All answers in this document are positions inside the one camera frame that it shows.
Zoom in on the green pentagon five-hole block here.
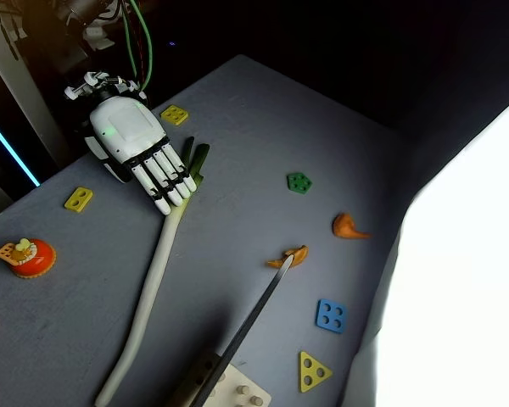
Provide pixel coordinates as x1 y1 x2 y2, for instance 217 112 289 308
286 171 314 197

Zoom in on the yellow square four-hole block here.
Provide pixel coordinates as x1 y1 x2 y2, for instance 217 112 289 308
159 104 190 127

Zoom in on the long white green leek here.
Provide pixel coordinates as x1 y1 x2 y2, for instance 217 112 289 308
93 136 211 407

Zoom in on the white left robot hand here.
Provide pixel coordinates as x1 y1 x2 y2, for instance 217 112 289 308
83 95 199 215

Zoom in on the white fabric backdrop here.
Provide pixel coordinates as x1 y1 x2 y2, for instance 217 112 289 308
338 87 509 407

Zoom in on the blue square four-hole block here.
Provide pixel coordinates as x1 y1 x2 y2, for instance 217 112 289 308
315 298 350 335

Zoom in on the kitchen knife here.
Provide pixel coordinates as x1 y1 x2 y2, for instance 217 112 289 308
169 253 296 407

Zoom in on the yellow rectangle two-hole block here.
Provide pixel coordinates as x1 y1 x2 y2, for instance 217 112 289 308
63 187 94 214

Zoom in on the wooden peg board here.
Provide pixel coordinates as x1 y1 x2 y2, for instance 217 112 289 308
207 362 273 407

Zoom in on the cyan light strip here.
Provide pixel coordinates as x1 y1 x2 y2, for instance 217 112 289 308
0 109 42 188

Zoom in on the orange toy chicken drumstick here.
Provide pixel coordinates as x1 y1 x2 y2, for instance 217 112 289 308
332 212 372 241

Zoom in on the yellow triangle three-hole block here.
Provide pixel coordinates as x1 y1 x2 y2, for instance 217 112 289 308
298 350 334 394

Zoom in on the orange toy cake with waffle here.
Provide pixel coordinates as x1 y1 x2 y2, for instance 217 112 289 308
0 237 58 280

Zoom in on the orange toy chicken wing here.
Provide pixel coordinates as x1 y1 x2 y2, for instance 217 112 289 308
266 244 310 270

